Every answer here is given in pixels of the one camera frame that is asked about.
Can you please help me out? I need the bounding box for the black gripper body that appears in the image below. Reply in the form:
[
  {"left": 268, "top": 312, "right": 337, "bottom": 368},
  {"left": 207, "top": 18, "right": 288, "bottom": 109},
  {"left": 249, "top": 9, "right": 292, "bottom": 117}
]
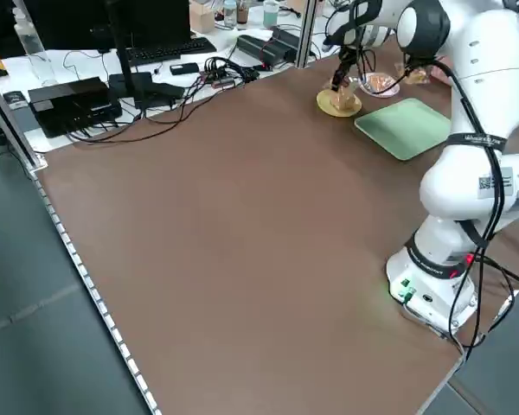
[{"left": 336, "top": 44, "right": 363, "bottom": 71}]

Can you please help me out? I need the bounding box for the green rectangular tray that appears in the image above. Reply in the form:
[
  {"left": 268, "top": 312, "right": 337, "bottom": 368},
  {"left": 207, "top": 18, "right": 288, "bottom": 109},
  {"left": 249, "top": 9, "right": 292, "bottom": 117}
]
[{"left": 354, "top": 98, "right": 455, "bottom": 163}]

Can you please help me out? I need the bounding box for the small pink slatted basket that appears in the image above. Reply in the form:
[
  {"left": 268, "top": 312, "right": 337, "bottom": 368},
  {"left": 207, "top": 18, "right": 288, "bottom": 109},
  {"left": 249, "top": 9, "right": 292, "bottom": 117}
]
[{"left": 430, "top": 64, "right": 452, "bottom": 86}]

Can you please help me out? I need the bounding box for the yellow round plate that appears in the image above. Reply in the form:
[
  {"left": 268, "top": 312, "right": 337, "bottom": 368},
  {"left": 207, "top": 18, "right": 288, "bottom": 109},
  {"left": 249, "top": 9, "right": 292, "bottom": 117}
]
[{"left": 316, "top": 88, "right": 363, "bottom": 118}]

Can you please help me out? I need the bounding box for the white round plate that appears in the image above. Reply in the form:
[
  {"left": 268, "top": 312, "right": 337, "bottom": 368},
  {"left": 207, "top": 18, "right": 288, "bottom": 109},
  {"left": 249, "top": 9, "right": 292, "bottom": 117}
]
[{"left": 356, "top": 73, "right": 401, "bottom": 99}]

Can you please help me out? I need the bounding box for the black power supply unit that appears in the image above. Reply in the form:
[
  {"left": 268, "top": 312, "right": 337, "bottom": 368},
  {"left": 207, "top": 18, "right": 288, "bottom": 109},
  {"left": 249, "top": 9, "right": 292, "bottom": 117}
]
[
  {"left": 235, "top": 34, "right": 298, "bottom": 70},
  {"left": 269, "top": 25, "right": 304, "bottom": 52}
]

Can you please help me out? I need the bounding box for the clear plastic bottle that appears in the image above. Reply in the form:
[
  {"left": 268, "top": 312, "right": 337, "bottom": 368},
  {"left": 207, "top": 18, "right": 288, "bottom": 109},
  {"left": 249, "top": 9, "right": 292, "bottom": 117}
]
[{"left": 262, "top": 0, "right": 280, "bottom": 28}]

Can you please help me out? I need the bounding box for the brown cardboard box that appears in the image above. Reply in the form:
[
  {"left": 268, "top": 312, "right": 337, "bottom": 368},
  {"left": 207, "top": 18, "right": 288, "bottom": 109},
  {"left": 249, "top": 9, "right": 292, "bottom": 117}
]
[{"left": 189, "top": 0, "right": 213, "bottom": 35}]

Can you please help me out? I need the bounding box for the small black phone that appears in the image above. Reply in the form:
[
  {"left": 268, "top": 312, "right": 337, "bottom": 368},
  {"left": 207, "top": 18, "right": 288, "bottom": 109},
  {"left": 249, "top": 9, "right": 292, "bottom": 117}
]
[{"left": 169, "top": 62, "right": 200, "bottom": 76}]

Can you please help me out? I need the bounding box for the black keyboard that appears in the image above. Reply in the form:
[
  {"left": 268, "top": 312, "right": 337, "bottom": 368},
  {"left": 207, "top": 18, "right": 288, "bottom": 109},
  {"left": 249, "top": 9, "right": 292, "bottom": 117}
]
[{"left": 123, "top": 36, "right": 218, "bottom": 67}]

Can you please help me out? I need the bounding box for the black monitor stand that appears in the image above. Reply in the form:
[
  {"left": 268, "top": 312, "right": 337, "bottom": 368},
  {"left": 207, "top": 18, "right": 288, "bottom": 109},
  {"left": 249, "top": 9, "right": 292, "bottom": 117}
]
[{"left": 107, "top": 45, "right": 187, "bottom": 110}]

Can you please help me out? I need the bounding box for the black computer monitor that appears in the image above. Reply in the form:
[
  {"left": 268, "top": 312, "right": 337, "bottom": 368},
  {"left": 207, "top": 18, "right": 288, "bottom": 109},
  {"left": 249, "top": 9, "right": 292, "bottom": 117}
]
[{"left": 23, "top": 0, "right": 192, "bottom": 55}]

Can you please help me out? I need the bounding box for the black device box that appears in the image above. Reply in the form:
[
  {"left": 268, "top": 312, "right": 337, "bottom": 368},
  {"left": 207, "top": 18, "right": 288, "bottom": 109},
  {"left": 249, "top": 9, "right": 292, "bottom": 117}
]
[{"left": 27, "top": 77, "right": 124, "bottom": 139}]

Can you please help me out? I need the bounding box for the clear acrylic stand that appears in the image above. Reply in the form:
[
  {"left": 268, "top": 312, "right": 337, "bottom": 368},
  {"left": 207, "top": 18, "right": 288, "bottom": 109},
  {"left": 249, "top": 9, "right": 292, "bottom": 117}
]
[{"left": 22, "top": 29, "right": 58, "bottom": 86}]

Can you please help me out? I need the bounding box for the aluminium frame post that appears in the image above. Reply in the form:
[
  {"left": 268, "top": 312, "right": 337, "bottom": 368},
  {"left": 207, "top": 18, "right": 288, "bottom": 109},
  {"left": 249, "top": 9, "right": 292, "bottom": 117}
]
[{"left": 296, "top": 0, "right": 317, "bottom": 69}]

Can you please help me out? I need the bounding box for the black cable hub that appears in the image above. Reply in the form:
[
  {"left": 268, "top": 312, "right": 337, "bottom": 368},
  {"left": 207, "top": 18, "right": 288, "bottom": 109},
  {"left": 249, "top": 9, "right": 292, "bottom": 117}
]
[{"left": 203, "top": 57, "right": 261, "bottom": 88}]

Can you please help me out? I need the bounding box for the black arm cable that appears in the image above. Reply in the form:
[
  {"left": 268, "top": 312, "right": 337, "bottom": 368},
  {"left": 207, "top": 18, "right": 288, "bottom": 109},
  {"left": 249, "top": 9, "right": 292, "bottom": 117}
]
[{"left": 324, "top": 0, "right": 509, "bottom": 256}]

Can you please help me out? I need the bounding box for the black desk cable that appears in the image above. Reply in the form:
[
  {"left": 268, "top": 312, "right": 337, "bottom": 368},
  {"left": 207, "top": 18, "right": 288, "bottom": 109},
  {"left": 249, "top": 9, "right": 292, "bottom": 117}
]
[
  {"left": 64, "top": 86, "right": 208, "bottom": 146},
  {"left": 129, "top": 75, "right": 217, "bottom": 126}
]

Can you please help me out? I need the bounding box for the black base cable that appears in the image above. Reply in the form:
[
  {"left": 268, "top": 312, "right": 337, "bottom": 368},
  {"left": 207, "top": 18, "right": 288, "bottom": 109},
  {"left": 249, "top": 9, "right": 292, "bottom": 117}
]
[{"left": 432, "top": 252, "right": 519, "bottom": 352}]

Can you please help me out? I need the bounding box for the aluminium frame beam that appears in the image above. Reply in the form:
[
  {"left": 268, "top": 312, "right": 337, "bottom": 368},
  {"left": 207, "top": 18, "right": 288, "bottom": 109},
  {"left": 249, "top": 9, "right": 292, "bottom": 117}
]
[{"left": 0, "top": 68, "right": 48, "bottom": 172}]

